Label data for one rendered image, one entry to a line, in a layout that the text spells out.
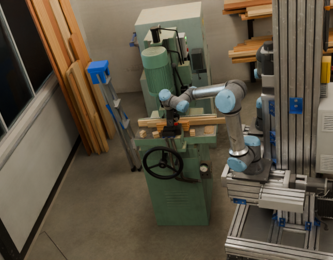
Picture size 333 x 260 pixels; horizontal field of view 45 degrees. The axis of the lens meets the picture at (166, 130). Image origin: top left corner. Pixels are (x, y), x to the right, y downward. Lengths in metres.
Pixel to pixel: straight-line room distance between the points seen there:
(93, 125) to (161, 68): 1.82
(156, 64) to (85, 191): 1.83
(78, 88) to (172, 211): 1.63
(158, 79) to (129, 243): 1.43
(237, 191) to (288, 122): 0.58
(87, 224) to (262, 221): 1.54
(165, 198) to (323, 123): 1.42
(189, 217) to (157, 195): 0.34
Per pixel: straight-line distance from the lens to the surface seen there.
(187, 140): 2.89
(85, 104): 4.28
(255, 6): 4.64
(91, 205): 3.93
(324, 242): 3.06
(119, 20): 5.28
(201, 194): 3.21
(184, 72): 2.99
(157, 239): 3.43
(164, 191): 3.23
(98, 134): 4.46
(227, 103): 2.19
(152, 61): 2.70
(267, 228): 3.12
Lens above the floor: 2.51
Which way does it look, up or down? 32 degrees down
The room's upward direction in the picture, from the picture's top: 11 degrees counter-clockwise
